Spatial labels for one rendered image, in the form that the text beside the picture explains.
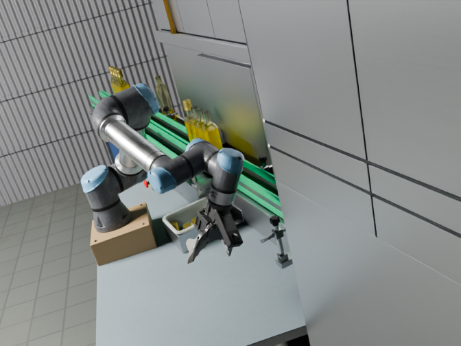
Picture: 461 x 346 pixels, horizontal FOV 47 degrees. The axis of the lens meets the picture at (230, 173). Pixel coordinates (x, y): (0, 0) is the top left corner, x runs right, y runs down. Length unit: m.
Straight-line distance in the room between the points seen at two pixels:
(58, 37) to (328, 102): 3.81
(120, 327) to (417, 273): 1.07
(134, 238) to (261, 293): 0.60
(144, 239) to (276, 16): 1.25
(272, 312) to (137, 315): 0.45
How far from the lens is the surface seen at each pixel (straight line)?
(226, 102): 2.25
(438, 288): 0.96
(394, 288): 1.06
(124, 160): 2.04
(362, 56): 0.85
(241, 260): 1.88
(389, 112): 0.85
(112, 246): 2.08
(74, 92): 4.71
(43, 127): 4.82
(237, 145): 2.40
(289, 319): 1.61
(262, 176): 1.98
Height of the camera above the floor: 1.82
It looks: 25 degrees down
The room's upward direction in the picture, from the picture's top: 14 degrees counter-clockwise
